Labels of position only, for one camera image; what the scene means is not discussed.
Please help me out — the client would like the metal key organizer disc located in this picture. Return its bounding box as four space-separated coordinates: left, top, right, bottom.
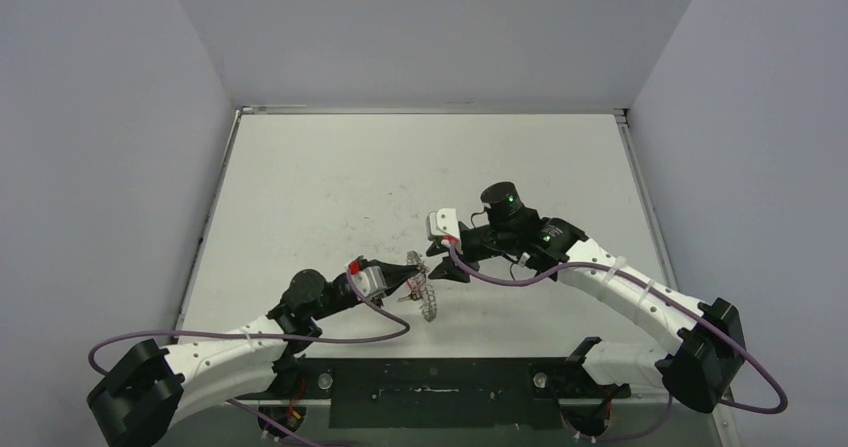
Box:
404 250 438 323

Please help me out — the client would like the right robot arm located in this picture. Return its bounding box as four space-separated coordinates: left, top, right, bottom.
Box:
426 181 745 413

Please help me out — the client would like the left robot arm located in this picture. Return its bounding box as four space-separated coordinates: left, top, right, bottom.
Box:
87 257 426 446

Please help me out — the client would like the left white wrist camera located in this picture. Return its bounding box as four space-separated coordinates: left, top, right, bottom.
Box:
346 257 388 301

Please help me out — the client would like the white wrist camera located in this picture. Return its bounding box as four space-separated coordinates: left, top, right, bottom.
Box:
426 208 460 242
346 257 388 301

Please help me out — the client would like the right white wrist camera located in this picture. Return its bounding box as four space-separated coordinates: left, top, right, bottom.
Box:
426 208 460 242

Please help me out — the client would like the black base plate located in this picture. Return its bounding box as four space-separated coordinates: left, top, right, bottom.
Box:
247 357 631 430

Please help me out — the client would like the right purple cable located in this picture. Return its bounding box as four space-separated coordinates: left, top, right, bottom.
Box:
447 241 790 445

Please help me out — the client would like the aluminium frame rail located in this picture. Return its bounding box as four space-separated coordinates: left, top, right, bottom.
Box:
137 356 735 407

